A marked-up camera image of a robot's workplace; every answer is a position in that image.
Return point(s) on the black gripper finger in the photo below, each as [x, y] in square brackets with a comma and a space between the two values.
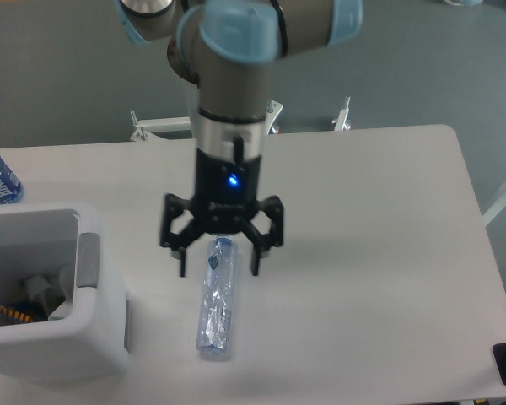
[174, 207]
[273, 208]

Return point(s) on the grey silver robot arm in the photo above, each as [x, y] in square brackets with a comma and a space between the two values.
[227, 50]

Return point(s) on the trash inside the can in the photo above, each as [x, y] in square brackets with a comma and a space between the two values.
[47, 297]

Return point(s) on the crushed clear plastic bottle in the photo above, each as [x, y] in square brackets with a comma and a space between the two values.
[214, 326]

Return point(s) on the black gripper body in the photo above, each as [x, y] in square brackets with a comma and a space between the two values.
[225, 194]

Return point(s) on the white plastic trash can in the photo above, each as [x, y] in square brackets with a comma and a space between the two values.
[39, 238]

